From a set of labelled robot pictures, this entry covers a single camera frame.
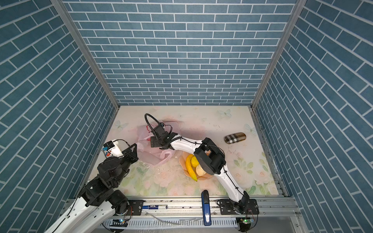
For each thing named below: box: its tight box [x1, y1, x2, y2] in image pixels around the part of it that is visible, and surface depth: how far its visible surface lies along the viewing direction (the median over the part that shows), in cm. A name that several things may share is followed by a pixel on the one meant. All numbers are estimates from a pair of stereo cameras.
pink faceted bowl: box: [178, 150, 214, 182], surface depth 84 cm
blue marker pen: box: [141, 204, 168, 210], surface depth 75 cm
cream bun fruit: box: [195, 164, 207, 177], surface depth 82 cm
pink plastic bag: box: [135, 125, 173, 167], surface depth 86 cm
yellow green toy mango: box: [185, 153, 198, 183], surface depth 84 cm
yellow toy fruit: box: [190, 155, 200, 168], surface depth 86 cm
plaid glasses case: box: [223, 132, 247, 145], surface depth 100 cm
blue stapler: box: [201, 189, 212, 226], surface depth 73 cm
